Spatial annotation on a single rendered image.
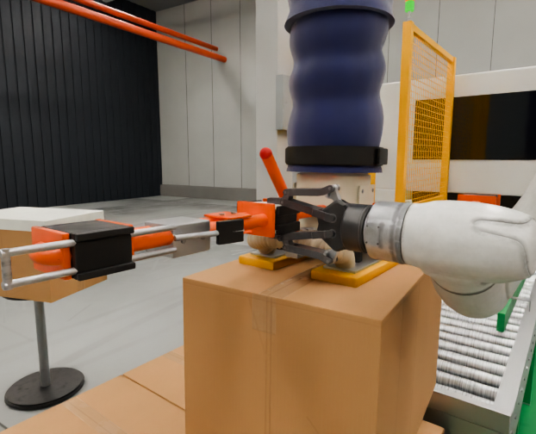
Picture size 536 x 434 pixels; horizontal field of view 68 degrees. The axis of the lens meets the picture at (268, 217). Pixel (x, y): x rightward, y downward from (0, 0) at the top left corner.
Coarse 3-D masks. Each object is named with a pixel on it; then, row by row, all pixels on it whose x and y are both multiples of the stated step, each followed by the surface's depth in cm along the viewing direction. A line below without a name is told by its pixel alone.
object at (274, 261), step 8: (280, 248) 94; (240, 256) 90; (248, 256) 90; (256, 256) 90; (264, 256) 89; (272, 256) 88; (280, 256) 89; (248, 264) 89; (256, 264) 87; (264, 264) 86; (272, 264) 85; (280, 264) 87; (288, 264) 89
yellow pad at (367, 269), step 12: (360, 252) 83; (324, 264) 83; (360, 264) 81; (372, 264) 83; (384, 264) 84; (396, 264) 91; (312, 276) 79; (324, 276) 77; (336, 276) 76; (348, 276) 74; (360, 276) 75; (372, 276) 79
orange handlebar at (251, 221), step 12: (372, 204) 91; (216, 216) 63; (228, 216) 62; (240, 216) 63; (252, 216) 66; (264, 216) 68; (300, 216) 77; (312, 216) 82; (144, 240) 49; (156, 240) 50; (168, 240) 52; (36, 252) 41; (48, 252) 41; (60, 252) 41; (48, 264) 41; (60, 264) 42
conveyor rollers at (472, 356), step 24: (528, 288) 238; (456, 312) 204; (456, 336) 172; (480, 336) 174; (504, 336) 176; (456, 360) 155; (480, 360) 151; (504, 360) 153; (456, 384) 138; (480, 384) 135
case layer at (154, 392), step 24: (168, 360) 153; (120, 384) 136; (144, 384) 136; (168, 384) 136; (72, 408) 123; (96, 408) 123; (120, 408) 123; (144, 408) 123; (168, 408) 123; (0, 432) 112; (24, 432) 112; (48, 432) 112; (72, 432) 112; (96, 432) 112; (120, 432) 112; (144, 432) 112; (168, 432) 112; (432, 432) 112
